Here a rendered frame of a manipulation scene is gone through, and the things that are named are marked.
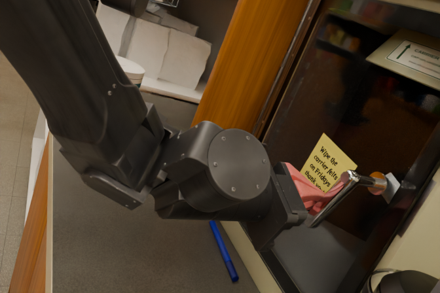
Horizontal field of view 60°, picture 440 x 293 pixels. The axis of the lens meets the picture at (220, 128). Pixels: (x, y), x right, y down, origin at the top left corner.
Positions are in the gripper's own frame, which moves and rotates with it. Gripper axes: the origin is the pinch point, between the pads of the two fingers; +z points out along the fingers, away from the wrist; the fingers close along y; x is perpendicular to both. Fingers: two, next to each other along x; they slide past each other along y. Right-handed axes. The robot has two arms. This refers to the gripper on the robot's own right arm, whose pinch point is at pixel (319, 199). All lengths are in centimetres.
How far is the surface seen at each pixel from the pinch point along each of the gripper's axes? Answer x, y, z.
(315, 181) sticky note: 2.2, 4.6, 3.6
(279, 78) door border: -0.4, 24.2, 4.3
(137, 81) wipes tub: 27, 54, -8
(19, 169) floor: 170, 139, -27
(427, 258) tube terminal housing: -1.5, -8.5, 10.6
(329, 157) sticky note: -1.4, 5.8, 3.7
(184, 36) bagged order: 45, 115, 24
